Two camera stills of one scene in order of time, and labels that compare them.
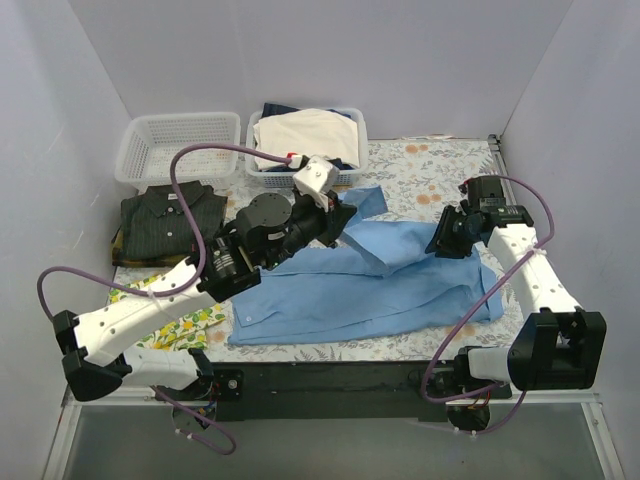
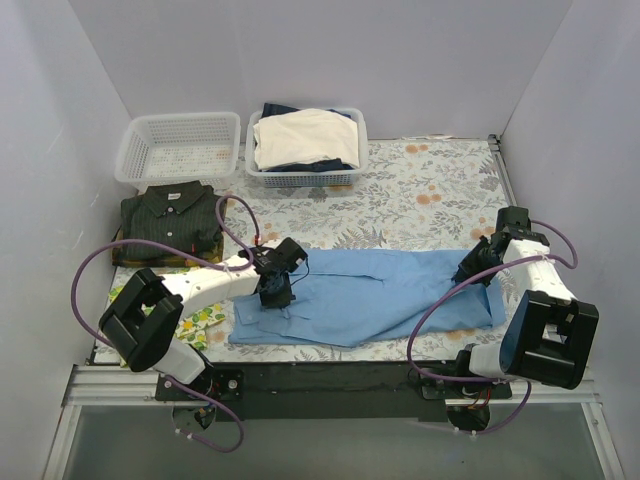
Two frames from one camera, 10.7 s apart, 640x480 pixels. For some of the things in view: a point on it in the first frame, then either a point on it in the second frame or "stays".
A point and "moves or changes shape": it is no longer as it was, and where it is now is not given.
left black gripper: x=329 y=220 → x=275 y=295
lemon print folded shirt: x=190 y=332 stays
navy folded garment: x=269 y=109 stays
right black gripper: x=447 y=232 → x=473 y=262
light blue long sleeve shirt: x=377 y=278 moves or changes shape
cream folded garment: x=309 y=132 stays
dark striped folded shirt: x=156 y=225 stays
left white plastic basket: x=150 y=142 stays
